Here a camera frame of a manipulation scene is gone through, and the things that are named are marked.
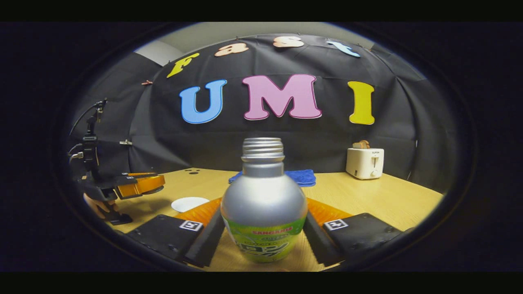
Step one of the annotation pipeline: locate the blue folded towel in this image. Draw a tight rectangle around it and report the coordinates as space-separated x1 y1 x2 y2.
228 169 316 187

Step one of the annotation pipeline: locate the black backdrop cloth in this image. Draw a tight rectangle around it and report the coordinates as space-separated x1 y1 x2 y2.
69 33 460 194

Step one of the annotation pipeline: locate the silver green-label water bottle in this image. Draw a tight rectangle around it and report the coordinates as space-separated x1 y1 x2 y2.
220 137 308 263

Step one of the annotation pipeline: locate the black cable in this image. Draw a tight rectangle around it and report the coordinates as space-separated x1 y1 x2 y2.
69 100 105 137

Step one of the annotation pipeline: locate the white toaster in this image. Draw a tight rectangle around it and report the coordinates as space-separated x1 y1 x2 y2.
346 147 384 180

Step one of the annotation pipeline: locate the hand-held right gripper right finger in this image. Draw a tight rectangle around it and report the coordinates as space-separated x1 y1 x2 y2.
302 198 416 266

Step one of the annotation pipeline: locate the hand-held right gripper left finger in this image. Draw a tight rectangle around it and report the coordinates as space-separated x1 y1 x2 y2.
125 197 226 268

